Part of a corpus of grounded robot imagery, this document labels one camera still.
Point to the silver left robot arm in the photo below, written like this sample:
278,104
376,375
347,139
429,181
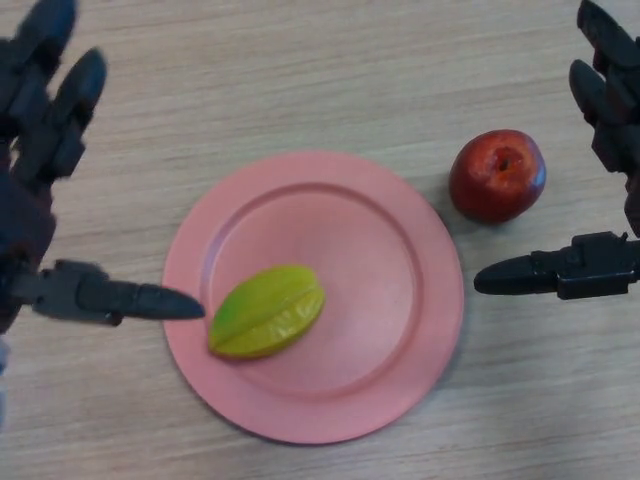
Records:
3,380

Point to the pink round plate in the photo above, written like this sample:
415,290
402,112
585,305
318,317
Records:
375,300

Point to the yellow starfruit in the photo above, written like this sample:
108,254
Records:
270,312

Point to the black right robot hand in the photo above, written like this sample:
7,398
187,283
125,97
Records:
590,275

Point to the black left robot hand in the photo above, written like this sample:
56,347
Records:
25,210

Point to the red apple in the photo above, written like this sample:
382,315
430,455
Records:
492,180

